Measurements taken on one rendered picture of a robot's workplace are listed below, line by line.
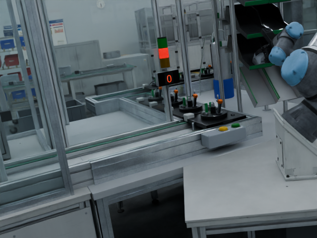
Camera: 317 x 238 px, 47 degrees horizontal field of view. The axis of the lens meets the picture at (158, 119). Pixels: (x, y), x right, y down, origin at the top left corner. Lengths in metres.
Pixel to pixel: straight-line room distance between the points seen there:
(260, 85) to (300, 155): 0.77
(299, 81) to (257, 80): 0.77
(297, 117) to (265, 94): 0.67
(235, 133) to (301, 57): 0.55
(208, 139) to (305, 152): 0.46
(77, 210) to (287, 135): 0.87
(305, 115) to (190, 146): 0.56
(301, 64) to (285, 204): 0.47
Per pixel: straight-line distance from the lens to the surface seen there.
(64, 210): 1.55
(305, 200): 1.30
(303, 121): 1.39
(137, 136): 1.87
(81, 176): 1.57
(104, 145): 1.82
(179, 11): 3.03
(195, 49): 11.27
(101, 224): 1.57
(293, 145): 1.39
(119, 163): 1.58
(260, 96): 2.04
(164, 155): 1.65
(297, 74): 1.33
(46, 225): 1.54
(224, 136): 1.70
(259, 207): 1.26
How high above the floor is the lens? 1.46
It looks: 14 degrees down
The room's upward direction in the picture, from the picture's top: 8 degrees counter-clockwise
